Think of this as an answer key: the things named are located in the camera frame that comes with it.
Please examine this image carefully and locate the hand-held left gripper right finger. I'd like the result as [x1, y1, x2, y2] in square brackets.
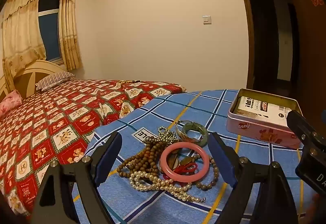
[209, 132, 299, 224]

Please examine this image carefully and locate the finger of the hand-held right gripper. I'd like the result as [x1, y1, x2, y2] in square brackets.
[286, 110, 326, 149]

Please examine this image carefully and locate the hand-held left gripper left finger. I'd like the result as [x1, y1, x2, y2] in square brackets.
[30, 132, 123, 224]

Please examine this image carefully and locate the large brown bead bracelet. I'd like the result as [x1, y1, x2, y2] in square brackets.
[192, 154, 219, 190]

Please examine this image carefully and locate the green jade bangle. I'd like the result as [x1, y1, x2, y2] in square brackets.
[181, 122, 210, 148]

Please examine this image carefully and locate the brown wooden bead necklace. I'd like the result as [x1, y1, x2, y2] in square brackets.
[118, 135, 166, 179]

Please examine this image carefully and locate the red cord pendant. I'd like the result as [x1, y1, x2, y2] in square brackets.
[163, 155, 199, 180]

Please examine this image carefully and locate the pink metal tin box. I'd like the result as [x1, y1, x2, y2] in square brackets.
[227, 88, 304, 150]

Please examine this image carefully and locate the silver bangle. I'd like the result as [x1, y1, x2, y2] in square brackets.
[176, 120, 197, 142]

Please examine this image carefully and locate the white pearl necklace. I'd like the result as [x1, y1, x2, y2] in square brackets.
[129, 170, 206, 203]

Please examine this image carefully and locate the pink bangle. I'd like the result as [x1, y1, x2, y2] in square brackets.
[160, 143, 211, 184]

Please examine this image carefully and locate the metal ball bead chain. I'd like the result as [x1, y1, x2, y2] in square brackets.
[158, 126, 179, 143]

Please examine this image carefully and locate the white paper packet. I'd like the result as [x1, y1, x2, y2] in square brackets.
[234, 96, 293, 128]

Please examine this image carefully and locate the red printed bedsheet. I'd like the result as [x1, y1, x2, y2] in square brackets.
[0, 79, 187, 217]

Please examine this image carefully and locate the blue plaid towel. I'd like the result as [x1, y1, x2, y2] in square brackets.
[71, 89, 317, 224]

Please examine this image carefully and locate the dark wooden door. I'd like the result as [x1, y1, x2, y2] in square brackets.
[286, 0, 326, 115]

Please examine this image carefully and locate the striped pillow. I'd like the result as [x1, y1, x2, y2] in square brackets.
[35, 71, 76, 91]

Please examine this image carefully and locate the pink pillow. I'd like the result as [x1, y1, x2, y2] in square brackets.
[0, 90, 24, 120]

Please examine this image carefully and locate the cream wooden headboard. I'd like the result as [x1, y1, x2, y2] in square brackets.
[0, 59, 68, 103]

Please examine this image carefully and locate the narrow yellow curtain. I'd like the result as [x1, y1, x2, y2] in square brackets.
[59, 0, 82, 70]

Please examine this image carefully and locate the window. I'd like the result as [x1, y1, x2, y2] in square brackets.
[38, 0, 64, 65]

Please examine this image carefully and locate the wide yellow curtain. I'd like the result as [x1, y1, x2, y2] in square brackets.
[1, 0, 47, 79]

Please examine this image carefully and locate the brown door frame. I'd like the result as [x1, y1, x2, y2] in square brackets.
[230, 0, 256, 90]

